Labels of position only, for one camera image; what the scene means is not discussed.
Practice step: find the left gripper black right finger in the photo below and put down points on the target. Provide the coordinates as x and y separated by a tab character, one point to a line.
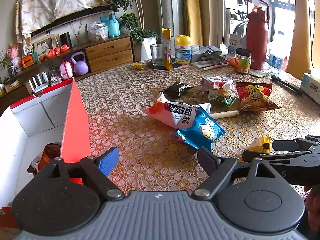
219	171

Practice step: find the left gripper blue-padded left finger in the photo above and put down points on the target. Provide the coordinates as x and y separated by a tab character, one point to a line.
96	171

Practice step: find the blue snack bag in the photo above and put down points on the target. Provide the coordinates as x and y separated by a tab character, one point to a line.
202	133

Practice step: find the brown foil snack bag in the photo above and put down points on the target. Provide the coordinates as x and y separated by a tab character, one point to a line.
49	152

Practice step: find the white red noodle snack bag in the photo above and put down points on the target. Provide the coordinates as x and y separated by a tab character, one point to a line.
174	114

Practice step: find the red yellow chip bag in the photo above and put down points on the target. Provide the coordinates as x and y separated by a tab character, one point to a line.
255	97

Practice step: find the person's left hand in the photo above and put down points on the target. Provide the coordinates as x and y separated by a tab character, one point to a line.
312	205

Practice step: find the beige sausage stick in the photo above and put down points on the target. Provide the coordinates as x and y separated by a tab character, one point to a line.
225	114

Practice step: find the red and white cardboard box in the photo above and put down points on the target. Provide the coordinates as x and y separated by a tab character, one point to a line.
55	201

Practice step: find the black pen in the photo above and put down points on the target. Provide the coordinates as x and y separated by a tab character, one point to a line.
291	86

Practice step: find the tissue box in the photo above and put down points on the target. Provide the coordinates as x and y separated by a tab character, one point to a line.
310	84

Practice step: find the black small snack packet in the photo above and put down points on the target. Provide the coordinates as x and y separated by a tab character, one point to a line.
178	89

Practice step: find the white router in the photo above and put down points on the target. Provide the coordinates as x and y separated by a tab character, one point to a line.
39	82

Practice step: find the purple kettlebell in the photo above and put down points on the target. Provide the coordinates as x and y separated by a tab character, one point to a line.
80	67

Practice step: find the pink bag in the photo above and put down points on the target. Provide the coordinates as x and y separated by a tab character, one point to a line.
66	70

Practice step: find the wooden tv cabinet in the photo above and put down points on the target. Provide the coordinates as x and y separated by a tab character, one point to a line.
99	56

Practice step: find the yellow small snack packet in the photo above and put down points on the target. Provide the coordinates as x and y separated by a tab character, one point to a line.
140	66

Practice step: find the orange label jar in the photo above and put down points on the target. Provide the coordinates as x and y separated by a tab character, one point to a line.
243	60

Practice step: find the yellow lid supplement bottle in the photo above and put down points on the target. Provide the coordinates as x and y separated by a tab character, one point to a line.
183	49

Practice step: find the clear drinking glass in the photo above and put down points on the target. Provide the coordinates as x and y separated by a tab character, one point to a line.
157	55

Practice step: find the black speaker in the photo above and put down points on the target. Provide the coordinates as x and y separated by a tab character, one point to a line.
66	40

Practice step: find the dark red water bottle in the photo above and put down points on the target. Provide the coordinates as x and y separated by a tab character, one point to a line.
257	34

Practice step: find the teal detergent bottle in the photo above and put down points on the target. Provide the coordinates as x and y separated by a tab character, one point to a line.
112	24

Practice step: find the yellow tall snack packet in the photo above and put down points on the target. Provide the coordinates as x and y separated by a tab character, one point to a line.
166	49

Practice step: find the white planter with plant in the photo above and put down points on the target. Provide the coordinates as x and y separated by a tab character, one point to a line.
133	19

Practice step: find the floral cloth covered tv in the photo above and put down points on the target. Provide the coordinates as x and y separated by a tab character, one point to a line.
32	15

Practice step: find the picture frame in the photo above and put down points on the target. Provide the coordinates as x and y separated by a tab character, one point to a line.
45	44

